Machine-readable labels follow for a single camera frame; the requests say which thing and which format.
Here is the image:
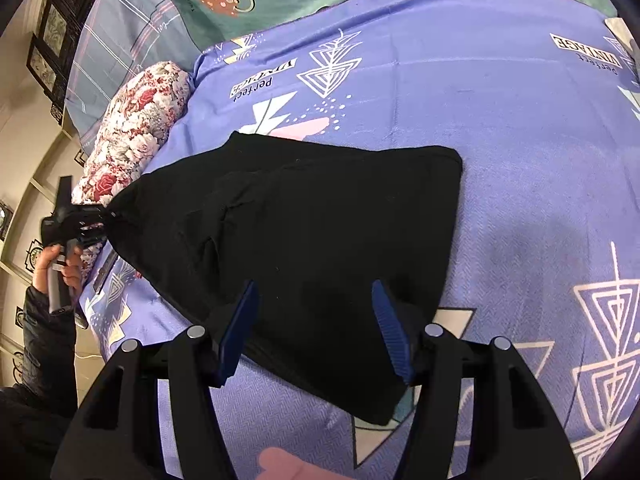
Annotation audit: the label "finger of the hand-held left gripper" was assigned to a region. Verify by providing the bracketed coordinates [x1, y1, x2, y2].
[75, 227, 112, 251]
[74, 205, 115, 226]

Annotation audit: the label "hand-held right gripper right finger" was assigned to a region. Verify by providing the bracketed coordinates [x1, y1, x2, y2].
[371, 280, 581, 480]

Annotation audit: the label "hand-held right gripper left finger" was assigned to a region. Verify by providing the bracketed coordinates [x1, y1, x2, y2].
[50, 280, 261, 480]

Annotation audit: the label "black pants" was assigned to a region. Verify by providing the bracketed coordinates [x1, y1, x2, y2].
[102, 131, 463, 427]

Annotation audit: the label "person's left forearm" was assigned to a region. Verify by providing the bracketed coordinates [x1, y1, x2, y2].
[0, 282, 81, 480]

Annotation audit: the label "person's left hand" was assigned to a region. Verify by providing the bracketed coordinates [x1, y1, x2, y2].
[33, 242, 85, 303]

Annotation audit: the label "floral pillow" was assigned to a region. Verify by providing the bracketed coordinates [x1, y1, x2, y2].
[70, 61, 193, 278]

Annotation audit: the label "blue plaid pillow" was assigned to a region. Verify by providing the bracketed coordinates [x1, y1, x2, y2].
[65, 0, 241, 146]

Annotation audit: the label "purple printed bed sheet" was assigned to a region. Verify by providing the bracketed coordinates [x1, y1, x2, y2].
[75, 0, 640, 480]

